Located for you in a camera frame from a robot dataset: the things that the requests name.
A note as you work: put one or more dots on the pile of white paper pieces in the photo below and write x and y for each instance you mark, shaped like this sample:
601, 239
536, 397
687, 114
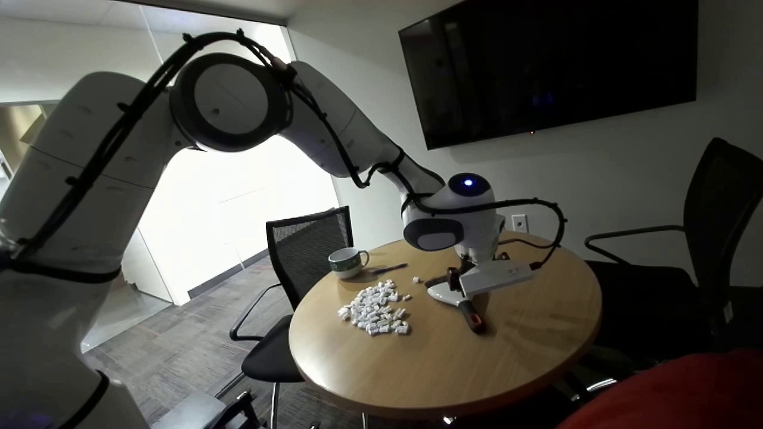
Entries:
373, 311

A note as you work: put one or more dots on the white hand brush black bristles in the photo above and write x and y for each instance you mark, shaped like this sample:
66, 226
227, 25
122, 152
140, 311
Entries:
444, 296

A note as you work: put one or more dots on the black wall mounted television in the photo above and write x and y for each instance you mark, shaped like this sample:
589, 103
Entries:
557, 64

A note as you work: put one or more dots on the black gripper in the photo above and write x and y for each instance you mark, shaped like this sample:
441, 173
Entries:
468, 255

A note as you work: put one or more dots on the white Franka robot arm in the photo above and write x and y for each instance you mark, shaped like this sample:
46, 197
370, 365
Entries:
79, 158

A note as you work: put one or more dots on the black mesh office chair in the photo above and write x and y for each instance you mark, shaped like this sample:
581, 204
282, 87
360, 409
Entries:
305, 246
716, 205

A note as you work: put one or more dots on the white wall outlet plate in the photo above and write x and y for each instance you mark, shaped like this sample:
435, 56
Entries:
519, 222

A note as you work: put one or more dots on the small white paper piece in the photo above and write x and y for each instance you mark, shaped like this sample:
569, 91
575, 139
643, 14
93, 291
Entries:
415, 280

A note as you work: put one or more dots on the white green ceramic cup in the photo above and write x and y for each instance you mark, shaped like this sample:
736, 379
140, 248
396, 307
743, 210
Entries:
347, 264

